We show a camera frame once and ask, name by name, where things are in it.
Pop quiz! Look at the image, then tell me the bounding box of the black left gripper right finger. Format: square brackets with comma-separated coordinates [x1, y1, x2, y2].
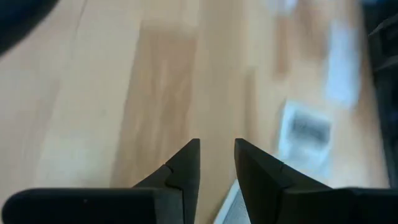
[234, 138, 398, 224]

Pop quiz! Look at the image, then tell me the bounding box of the plain white gauze packet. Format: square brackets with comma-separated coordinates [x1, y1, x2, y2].
[323, 18, 363, 110]

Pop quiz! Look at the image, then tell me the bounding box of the grey-print white packet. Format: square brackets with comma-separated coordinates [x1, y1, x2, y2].
[213, 179, 251, 224]

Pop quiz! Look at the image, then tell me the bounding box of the black-print first aid packet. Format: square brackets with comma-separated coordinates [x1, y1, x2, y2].
[276, 101, 333, 177]

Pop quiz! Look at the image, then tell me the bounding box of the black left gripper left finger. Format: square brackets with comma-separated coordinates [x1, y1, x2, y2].
[1, 138, 201, 224]

